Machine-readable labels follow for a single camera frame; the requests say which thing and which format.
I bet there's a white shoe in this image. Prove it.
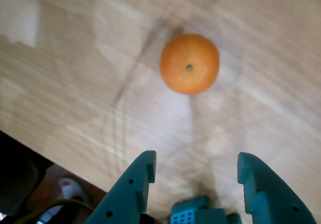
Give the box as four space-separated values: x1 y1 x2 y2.
59 177 85 202

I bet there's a black bulky object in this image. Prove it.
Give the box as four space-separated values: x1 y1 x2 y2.
0 131 48 217

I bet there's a yellow cable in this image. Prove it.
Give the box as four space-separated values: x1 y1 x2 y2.
15 198 95 224

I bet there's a small deep orange mandarin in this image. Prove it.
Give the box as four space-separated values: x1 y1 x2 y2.
159 33 221 95

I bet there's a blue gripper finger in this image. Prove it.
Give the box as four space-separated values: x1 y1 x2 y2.
237 151 318 224
85 150 157 224

